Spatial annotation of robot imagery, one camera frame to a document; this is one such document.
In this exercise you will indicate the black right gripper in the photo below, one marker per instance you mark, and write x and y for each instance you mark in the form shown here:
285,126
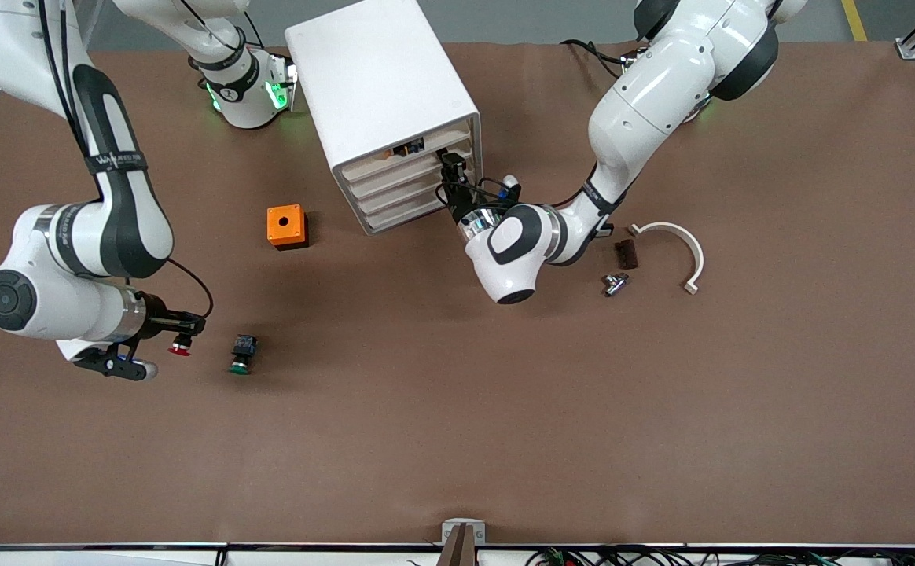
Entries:
156,310

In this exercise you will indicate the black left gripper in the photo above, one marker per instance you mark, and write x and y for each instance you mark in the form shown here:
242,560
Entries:
461,206

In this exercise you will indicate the red push button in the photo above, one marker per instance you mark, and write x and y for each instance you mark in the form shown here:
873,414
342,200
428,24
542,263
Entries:
180,347

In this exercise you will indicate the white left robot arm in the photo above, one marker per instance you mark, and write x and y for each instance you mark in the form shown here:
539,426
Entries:
646,102

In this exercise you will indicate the green push button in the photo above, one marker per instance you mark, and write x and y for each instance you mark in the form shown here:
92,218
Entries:
242,355

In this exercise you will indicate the white drawer cabinet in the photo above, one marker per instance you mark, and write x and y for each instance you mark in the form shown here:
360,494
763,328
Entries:
379,71

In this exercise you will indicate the brown terminal block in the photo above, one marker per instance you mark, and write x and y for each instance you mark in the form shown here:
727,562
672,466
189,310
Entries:
627,255

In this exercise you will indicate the brown table mat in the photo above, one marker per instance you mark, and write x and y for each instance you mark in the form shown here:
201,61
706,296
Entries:
457,432

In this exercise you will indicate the orange button enclosure box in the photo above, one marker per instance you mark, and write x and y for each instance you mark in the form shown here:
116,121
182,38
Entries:
284,226

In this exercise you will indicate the silver key switch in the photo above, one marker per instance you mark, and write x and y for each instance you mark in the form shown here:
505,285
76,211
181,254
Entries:
615,284

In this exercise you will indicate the white curved bracket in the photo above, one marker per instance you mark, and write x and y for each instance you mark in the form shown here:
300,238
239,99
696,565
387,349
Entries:
693,248

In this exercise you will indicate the grey metal clamp bracket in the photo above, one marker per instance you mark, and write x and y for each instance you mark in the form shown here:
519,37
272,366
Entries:
463,533

